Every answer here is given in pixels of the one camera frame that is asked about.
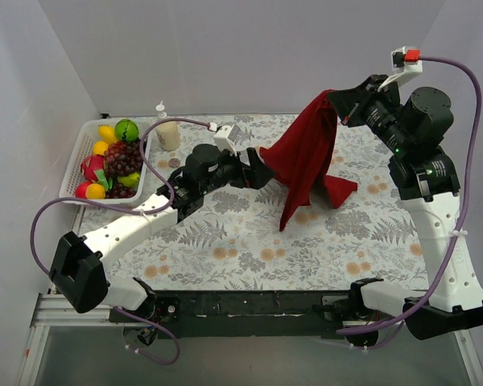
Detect red t-shirt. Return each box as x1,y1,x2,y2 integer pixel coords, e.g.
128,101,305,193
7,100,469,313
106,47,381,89
259,89,357,231

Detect round patterned brooch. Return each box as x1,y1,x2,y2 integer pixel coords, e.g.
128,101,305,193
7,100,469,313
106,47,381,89
168,158,180,168

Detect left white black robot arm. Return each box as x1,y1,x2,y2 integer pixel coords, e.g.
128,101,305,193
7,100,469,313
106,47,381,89
49,145,274,322

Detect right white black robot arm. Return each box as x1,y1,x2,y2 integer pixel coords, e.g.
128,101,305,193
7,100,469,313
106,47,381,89
328,75,483,340

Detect floral tablecloth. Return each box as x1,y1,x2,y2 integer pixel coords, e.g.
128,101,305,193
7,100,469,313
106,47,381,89
75,113,430,291

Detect cream lotion pump bottle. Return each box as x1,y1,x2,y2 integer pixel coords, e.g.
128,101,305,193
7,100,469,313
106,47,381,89
155,101,180,152

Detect green toy pear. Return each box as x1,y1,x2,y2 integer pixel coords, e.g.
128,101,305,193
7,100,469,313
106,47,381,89
117,172,140,189

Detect green toy apple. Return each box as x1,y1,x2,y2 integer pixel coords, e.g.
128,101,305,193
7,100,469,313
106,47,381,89
114,119,139,142

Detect dark purple toy grapes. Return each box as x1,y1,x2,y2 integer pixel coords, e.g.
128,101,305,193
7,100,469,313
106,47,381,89
105,183,137,199

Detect yellow toy mango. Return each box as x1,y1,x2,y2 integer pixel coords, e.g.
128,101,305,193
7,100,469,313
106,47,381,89
98,125,118,145

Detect orange toy fruit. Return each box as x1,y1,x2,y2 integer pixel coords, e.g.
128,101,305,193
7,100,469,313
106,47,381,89
93,141,109,156

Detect pink toy dragon fruit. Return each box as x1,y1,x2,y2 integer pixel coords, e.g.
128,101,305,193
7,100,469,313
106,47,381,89
80,154,105,183

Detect red yellow toy peach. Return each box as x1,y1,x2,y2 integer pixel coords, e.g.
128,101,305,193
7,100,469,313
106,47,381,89
75,181,106,199

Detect white plastic fruit basket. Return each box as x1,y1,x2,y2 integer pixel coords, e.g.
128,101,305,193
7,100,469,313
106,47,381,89
59,117,147,207

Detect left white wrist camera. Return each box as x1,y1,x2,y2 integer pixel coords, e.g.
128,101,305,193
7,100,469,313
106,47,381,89
213,125,240,154

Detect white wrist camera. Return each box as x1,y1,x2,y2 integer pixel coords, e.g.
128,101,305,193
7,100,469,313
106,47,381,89
213,125,240,154
378,46,423,92

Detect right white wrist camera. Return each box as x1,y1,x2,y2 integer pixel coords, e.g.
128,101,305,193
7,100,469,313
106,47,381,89
378,46,423,92

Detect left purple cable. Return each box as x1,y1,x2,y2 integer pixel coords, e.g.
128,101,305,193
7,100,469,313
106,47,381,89
29,117,218,278

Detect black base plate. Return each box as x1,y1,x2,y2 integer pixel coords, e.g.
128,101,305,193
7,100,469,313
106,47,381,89
108,288,387,341

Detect aluminium frame rail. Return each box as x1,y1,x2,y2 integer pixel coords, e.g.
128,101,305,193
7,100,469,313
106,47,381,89
15,292,118,386

